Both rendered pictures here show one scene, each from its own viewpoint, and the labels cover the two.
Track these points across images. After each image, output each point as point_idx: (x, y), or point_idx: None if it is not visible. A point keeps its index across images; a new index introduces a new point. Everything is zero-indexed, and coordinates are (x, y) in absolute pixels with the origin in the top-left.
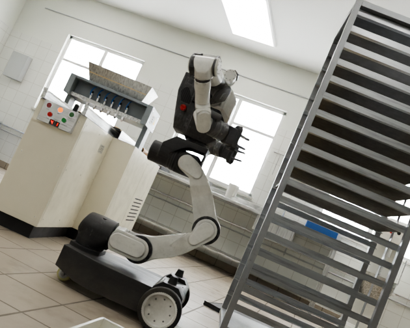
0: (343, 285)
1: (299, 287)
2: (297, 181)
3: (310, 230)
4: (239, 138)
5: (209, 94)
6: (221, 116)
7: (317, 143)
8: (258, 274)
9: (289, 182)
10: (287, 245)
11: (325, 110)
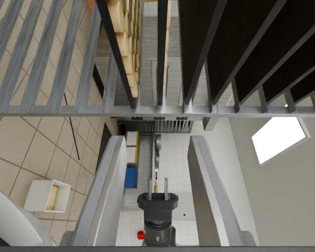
0: (59, 18)
1: (27, 51)
2: (138, 94)
3: (92, 62)
4: (160, 193)
5: (185, 245)
6: (173, 227)
7: (226, 46)
8: (7, 95)
9: (134, 102)
10: (61, 77)
11: (300, 51)
